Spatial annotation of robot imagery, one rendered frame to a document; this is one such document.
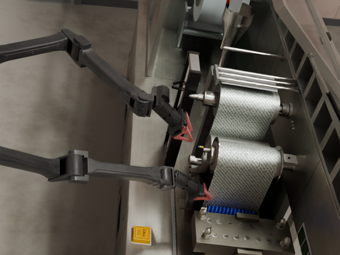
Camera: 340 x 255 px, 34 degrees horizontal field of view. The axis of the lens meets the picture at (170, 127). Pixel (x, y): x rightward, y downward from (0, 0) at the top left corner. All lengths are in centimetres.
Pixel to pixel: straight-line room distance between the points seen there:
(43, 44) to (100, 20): 314
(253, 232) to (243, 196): 15
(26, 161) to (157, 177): 51
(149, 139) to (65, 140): 134
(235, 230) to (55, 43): 102
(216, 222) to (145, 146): 61
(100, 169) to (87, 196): 165
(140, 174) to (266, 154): 50
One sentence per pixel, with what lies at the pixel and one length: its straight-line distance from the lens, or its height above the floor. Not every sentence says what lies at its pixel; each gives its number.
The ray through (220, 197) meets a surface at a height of 109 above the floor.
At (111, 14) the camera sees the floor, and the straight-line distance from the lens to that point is 544.
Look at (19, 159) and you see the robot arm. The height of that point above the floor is 139.
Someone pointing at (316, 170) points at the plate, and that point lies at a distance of 206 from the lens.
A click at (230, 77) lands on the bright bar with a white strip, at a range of 228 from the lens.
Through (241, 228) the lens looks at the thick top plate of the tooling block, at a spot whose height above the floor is 103.
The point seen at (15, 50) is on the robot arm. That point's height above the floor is 147.
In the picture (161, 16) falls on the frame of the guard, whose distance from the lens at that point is 289.
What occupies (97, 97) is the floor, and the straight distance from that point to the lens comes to 433.
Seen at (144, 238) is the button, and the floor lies 92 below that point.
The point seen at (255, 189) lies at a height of 116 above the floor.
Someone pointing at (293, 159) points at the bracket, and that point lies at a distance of 223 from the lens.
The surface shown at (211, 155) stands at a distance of 213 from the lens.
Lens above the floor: 267
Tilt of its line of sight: 40 degrees down
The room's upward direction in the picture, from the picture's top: 15 degrees clockwise
